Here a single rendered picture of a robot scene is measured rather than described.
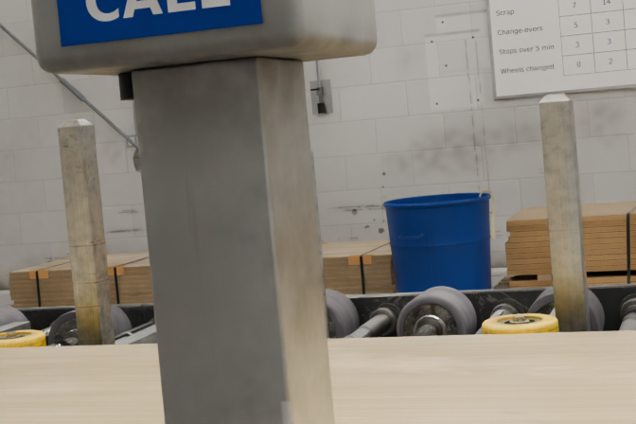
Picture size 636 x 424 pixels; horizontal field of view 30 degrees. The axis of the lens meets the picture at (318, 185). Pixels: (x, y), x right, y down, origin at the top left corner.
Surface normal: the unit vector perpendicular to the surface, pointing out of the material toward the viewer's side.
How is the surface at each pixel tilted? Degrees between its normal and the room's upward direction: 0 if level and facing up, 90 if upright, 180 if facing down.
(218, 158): 90
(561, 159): 90
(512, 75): 90
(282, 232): 90
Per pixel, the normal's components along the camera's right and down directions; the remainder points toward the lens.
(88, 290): -0.31, 0.07
